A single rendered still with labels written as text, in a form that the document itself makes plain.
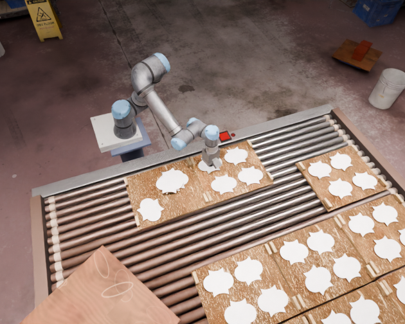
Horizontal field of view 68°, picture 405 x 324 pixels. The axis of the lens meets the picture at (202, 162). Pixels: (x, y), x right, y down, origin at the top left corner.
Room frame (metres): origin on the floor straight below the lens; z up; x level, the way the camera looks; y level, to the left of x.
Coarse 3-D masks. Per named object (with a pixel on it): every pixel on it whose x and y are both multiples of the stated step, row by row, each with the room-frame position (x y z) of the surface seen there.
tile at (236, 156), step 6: (228, 150) 1.17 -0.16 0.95; (234, 150) 1.17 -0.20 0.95; (240, 150) 1.17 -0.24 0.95; (228, 156) 1.12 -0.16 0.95; (234, 156) 1.12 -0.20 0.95; (240, 156) 1.13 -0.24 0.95; (246, 156) 1.13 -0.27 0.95; (228, 162) 1.08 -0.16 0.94; (234, 162) 1.08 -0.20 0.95; (240, 162) 1.08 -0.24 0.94
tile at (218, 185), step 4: (224, 176) 0.97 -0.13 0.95; (216, 180) 0.95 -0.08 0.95; (220, 180) 0.95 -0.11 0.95; (224, 180) 0.95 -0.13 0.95; (228, 180) 0.95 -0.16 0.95; (232, 180) 0.95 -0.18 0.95; (212, 184) 0.91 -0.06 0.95; (216, 184) 0.91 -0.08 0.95; (220, 184) 0.92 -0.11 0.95; (224, 184) 0.92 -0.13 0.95; (228, 184) 0.92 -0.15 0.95; (232, 184) 0.92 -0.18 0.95; (236, 184) 0.92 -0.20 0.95; (212, 188) 0.89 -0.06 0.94; (216, 188) 0.89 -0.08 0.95; (220, 188) 0.89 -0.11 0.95; (224, 188) 0.89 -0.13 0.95; (228, 188) 0.89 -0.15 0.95; (232, 188) 0.89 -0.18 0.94; (220, 192) 0.86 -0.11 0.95; (224, 192) 0.87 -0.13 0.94; (232, 192) 0.87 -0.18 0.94
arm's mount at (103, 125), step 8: (96, 120) 1.42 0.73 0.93; (104, 120) 1.43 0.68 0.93; (112, 120) 1.43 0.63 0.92; (96, 128) 1.35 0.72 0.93; (104, 128) 1.36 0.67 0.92; (112, 128) 1.36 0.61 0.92; (136, 128) 1.38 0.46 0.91; (96, 136) 1.28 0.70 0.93; (104, 136) 1.28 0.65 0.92; (112, 136) 1.29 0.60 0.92; (136, 136) 1.30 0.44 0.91; (104, 144) 1.22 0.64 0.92; (112, 144) 1.22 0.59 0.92; (120, 144) 1.24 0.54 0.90; (128, 144) 1.26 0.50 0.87
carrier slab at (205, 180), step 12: (240, 144) 1.23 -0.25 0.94; (252, 156) 1.14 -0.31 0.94; (228, 168) 1.04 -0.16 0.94; (240, 168) 1.04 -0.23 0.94; (264, 168) 1.04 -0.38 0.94; (204, 180) 0.95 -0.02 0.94; (264, 180) 0.96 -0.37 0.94; (204, 192) 0.87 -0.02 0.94; (216, 192) 0.87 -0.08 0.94; (228, 192) 0.87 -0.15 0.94; (240, 192) 0.87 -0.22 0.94
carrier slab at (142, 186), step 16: (144, 176) 0.97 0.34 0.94; (160, 176) 0.97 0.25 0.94; (192, 176) 0.98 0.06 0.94; (128, 192) 0.86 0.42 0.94; (144, 192) 0.86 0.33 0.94; (160, 192) 0.86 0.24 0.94; (176, 192) 0.86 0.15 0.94; (192, 192) 0.87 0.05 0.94; (176, 208) 0.76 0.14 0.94; (192, 208) 0.76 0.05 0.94; (144, 224) 0.66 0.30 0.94
